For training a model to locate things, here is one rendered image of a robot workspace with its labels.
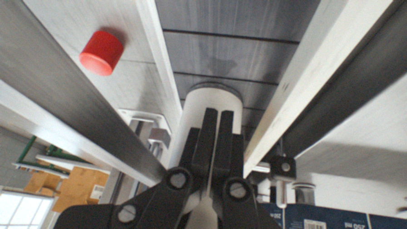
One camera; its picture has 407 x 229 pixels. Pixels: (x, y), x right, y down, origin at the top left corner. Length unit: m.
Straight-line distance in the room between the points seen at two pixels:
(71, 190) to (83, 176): 0.14
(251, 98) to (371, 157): 0.18
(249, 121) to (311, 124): 0.09
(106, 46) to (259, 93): 0.15
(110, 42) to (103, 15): 0.03
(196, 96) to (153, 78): 0.12
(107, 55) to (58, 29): 0.07
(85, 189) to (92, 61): 1.76
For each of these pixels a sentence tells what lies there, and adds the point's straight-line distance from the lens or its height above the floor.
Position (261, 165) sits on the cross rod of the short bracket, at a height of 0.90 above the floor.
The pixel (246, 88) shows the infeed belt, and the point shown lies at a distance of 0.16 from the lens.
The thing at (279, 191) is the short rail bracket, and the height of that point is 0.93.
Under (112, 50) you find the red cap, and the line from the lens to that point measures 0.22.
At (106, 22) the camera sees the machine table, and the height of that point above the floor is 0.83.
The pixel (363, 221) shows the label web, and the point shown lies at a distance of 0.49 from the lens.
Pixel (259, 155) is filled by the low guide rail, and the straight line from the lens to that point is 0.19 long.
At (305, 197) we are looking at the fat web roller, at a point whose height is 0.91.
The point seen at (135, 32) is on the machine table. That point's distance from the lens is 0.21.
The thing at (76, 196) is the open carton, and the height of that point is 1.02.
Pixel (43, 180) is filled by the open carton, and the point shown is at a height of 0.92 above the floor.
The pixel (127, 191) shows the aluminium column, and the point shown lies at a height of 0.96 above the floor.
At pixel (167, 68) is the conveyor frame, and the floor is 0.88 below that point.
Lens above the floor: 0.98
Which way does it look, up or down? 28 degrees down
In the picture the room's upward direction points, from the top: 169 degrees counter-clockwise
